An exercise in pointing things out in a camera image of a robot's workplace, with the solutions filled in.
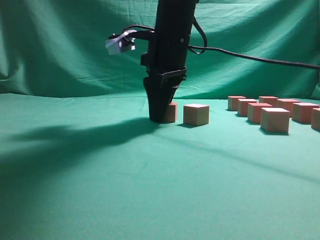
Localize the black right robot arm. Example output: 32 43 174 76
140 0 197 123

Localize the green cloth backdrop and cover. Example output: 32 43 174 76
0 0 320 240

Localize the pink cube column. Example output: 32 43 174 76
260 107 291 133
237 98 257 117
227 95 246 111
276 98 300 116
183 103 210 126
291 102 320 124
247 103 272 124
258 96 278 107

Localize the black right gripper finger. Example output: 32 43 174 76
143 77 175 122
168 85 179 103

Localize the pink cube column edge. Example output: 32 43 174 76
163 102 178 123

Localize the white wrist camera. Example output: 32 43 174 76
105 29 137 55

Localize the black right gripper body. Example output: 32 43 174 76
140 31 191 88

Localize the black cable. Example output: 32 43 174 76
122 14 320 70

